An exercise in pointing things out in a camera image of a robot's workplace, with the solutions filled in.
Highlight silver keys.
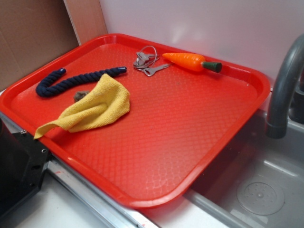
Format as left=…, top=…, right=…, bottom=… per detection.
left=133, top=45, right=173, bottom=77

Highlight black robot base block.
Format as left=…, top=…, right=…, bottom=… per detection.
left=0, top=121, right=50, bottom=219

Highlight small brown lump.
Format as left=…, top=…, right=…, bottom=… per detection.
left=73, top=91, right=90, bottom=103

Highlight grey sink faucet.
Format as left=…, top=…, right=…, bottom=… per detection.
left=265, top=35, right=304, bottom=139

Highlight grey plastic sink basin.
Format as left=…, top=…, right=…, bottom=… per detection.
left=185, top=111, right=304, bottom=228

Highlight red plastic tray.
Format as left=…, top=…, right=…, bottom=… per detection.
left=0, top=34, right=270, bottom=209

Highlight brown cardboard panel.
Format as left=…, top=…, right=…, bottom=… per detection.
left=0, top=0, right=107, bottom=90

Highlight yellow microfiber cloth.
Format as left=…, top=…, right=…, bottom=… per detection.
left=34, top=74, right=130, bottom=139

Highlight navy blue rope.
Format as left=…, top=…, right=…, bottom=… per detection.
left=35, top=66, right=128, bottom=97

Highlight orange toy carrot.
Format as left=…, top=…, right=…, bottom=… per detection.
left=162, top=53, right=222, bottom=73

